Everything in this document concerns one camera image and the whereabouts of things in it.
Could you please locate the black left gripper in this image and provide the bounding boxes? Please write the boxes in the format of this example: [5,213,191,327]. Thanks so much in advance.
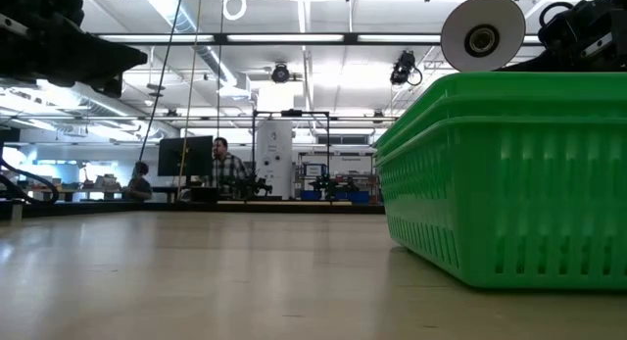
[48,34,149,100]

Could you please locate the red desk lamp white shade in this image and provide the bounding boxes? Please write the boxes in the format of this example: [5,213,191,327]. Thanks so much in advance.
[440,0,527,73]

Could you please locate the black overhead light beam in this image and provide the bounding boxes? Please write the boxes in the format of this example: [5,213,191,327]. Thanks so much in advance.
[95,31,543,48]

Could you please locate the black computer monitor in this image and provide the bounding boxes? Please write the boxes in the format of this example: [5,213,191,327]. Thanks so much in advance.
[157,135,215,178]

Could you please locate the person in dark top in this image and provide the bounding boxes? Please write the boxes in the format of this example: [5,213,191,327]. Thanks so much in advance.
[123,161,154,203]

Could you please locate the person in plaid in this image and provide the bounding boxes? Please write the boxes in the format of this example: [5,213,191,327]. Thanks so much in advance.
[211,136,250,197]

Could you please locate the white cabinet machine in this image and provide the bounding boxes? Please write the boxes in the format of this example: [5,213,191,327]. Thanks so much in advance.
[255,120,294,200]

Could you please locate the blue storage bins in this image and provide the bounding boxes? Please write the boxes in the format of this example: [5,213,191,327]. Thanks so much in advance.
[299,189,371,205]

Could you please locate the black hanging cable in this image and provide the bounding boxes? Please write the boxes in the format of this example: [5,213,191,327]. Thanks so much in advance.
[135,0,186,172]

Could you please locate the white cable loop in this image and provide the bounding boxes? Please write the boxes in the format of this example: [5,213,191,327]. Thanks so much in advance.
[221,0,248,23]

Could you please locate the black metal frame stand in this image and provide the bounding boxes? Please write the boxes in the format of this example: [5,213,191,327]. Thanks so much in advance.
[251,109,331,200]

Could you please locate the black hanging camera device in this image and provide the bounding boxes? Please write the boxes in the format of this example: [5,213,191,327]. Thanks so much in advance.
[389,49,424,88]

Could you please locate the black ceiling dome camera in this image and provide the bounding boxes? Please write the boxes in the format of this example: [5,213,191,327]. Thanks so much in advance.
[270,63,292,84]

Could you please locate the white wall sign board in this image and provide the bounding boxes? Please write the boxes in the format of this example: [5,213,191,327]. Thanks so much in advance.
[298,152,377,177]

